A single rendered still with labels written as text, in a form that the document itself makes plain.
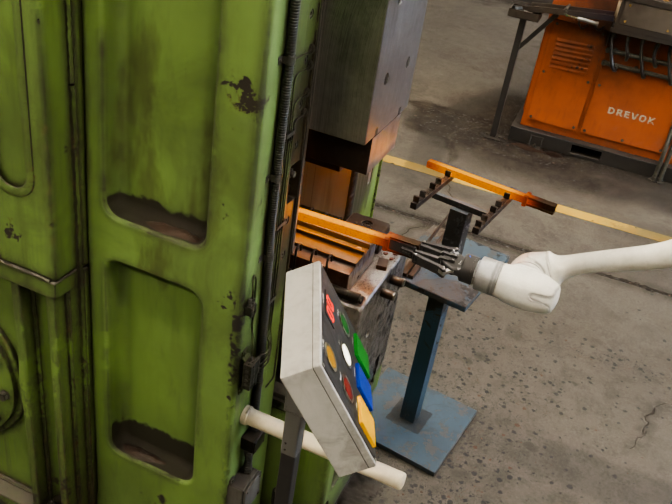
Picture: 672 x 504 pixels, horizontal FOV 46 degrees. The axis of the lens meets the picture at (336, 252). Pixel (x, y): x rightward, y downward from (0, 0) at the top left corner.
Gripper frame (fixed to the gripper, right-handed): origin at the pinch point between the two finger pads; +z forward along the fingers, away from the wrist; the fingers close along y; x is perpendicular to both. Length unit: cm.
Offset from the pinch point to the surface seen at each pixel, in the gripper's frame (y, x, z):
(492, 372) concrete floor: 97, -104, -27
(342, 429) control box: -71, 1, -13
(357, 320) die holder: -15.8, -16.3, 3.7
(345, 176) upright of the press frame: 22.9, 1.9, 26.8
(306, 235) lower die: -2.7, -5.5, 26.3
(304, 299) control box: -55, 14, 4
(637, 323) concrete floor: 173, -103, -81
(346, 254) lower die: -5.1, -5.3, 13.3
